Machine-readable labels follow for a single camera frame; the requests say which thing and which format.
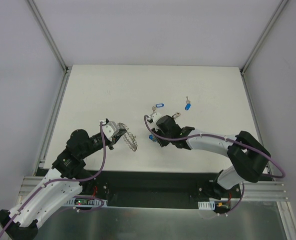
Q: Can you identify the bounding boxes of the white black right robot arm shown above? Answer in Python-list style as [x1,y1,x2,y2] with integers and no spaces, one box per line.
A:
[146,115,271,200]

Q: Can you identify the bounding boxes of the aluminium frame post right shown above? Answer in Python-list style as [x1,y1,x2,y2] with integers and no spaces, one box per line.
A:
[240,0,291,76]

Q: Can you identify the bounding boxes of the controller board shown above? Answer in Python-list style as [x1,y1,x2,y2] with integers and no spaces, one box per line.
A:
[65,196,108,208]
[197,198,232,211]

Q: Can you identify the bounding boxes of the aluminium frame post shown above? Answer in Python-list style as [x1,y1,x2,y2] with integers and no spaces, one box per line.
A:
[25,0,69,73]
[240,0,291,76]

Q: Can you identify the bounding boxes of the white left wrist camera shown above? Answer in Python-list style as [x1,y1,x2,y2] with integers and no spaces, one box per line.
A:
[100,119,119,141]

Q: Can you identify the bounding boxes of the aluminium frame post left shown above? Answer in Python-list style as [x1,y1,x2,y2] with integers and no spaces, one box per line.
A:
[25,0,69,73]

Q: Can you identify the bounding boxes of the metal key organizer ring disc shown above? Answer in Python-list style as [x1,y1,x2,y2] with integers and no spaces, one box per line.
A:
[117,122,138,152]

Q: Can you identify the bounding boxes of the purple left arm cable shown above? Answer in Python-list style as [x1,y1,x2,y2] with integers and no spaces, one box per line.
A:
[0,122,107,240]

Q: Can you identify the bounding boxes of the left controller board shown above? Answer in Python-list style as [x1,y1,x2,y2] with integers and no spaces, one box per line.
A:
[65,196,108,208]

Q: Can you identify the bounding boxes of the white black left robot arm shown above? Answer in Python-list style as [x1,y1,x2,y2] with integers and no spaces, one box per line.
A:
[0,119,127,240]

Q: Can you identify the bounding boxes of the right controller board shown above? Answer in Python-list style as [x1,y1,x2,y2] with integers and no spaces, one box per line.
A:
[197,198,232,211]

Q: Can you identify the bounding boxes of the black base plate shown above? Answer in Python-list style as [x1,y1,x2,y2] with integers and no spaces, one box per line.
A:
[35,168,275,208]

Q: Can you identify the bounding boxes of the silver key dark-blue tag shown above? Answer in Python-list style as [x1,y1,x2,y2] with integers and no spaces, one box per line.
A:
[185,97,191,111]

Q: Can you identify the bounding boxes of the silver key blue tag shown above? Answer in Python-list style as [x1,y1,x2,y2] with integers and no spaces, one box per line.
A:
[152,103,164,112]
[148,135,156,142]

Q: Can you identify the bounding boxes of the silver key black tag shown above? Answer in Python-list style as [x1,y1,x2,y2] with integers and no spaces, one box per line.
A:
[172,112,181,120]

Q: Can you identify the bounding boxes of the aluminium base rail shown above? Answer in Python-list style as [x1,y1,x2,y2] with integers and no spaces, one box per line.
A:
[19,174,288,202]

